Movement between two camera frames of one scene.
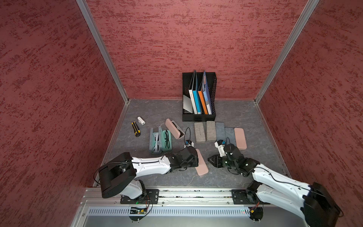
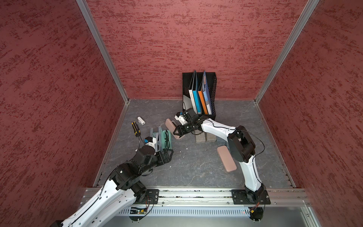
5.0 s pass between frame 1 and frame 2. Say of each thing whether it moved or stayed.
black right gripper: moved
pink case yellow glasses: moved
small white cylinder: stayed
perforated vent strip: stayed
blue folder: stayed
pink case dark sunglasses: stayed
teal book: stayed
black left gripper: moved
